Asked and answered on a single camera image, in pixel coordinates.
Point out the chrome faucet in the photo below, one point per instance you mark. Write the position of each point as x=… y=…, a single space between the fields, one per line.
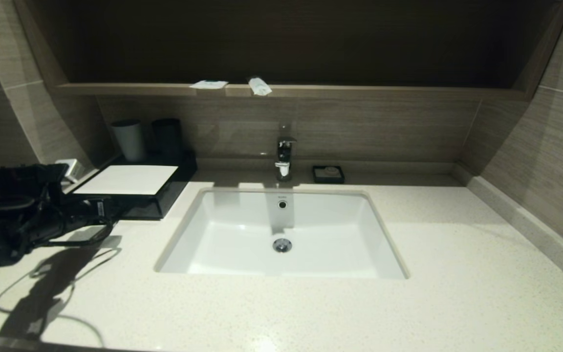
x=284 y=154

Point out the white toothbrush packet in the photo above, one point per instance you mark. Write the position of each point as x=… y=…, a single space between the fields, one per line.
x=259 y=87

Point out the round soap bar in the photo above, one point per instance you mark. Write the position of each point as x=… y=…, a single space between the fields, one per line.
x=331 y=171

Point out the black soap dish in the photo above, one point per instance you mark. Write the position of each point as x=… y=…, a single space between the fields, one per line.
x=339 y=177

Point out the grey plastic cup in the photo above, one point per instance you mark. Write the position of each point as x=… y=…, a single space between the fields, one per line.
x=128 y=141

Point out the black plastic cup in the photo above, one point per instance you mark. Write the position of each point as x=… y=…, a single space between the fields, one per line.
x=167 y=138

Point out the chrome sink drain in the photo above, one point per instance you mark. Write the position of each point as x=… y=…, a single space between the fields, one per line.
x=282 y=245

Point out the black amenity tray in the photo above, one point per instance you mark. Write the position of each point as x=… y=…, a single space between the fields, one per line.
x=142 y=210

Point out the white sink basin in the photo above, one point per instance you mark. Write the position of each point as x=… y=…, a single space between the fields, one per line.
x=330 y=234

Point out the wooden wall shelf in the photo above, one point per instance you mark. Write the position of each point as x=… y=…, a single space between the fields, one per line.
x=359 y=92

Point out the white flat sachet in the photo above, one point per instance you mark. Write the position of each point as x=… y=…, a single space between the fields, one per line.
x=208 y=85

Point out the white rectangular plate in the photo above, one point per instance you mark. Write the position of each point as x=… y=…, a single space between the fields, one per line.
x=127 y=179

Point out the black amenity box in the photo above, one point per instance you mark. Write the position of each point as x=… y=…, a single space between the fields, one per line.
x=174 y=189

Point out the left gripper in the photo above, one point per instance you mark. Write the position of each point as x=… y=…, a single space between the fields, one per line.
x=71 y=215

